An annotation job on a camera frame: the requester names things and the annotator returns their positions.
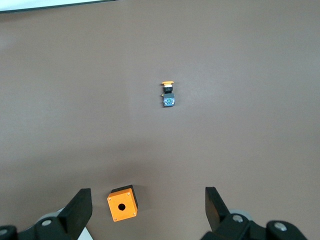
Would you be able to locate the orange button enclosure box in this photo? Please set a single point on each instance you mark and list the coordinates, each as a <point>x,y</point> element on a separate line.
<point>117,198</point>

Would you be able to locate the orange mushroom push button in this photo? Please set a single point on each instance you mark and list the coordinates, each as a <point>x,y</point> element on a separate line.
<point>168,97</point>

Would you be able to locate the white flat piece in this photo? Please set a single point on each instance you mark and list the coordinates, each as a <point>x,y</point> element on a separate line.
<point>85,233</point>

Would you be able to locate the white table edge strip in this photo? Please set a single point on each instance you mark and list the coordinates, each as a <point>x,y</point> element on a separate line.
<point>37,4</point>

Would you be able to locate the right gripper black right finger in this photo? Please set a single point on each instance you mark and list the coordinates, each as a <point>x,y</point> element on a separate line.
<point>216,212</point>

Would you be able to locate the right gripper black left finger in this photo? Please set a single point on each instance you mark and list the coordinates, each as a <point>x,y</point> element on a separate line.
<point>75,212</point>

